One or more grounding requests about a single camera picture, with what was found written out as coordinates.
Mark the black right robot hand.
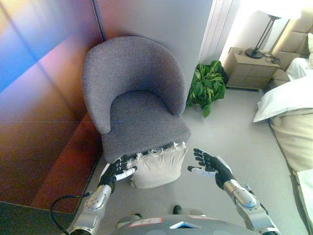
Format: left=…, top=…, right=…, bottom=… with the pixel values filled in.
left=187, top=148, right=237, bottom=190

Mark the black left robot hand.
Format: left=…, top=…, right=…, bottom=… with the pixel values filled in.
left=99, top=154, right=138, bottom=192

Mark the white fringed cushion pillow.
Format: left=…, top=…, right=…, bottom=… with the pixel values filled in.
left=126, top=141, right=189, bottom=189

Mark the white bed pillow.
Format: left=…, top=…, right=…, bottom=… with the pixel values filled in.
left=306, top=32, right=313, bottom=60

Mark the grey robot torso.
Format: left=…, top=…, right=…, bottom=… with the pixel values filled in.
left=114, top=214, right=256, bottom=235

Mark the green leafy potted plant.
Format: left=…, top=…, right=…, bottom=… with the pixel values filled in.
left=186, top=60, right=229, bottom=118

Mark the grey fabric tub armchair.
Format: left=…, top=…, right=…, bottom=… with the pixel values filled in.
left=82, top=36, right=192, bottom=164

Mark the white bed duvet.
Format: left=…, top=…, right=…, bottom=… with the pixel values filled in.
left=252, top=57, right=313, bottom=123

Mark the beige nightstand with drawers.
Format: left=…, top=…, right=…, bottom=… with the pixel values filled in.
left=225, top=47, right=281, bottom=92

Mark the dark metal table lamp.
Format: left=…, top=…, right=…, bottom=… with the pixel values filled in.
left=245, top=0, right=302, bottom=60

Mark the beige upholstered headboard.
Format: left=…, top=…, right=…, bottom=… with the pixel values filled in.
left=270, top=9, right=313, bottom=83

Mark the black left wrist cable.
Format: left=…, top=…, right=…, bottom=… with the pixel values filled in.
left=50, top=192, right=90, bottom=234

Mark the black cable on nightstand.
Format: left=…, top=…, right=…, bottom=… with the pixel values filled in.
left=263, top=50, right=281, bottom=65

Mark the white grooved door frame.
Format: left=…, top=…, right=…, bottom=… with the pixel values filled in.
left=197, top=0, right=242, bottom=65

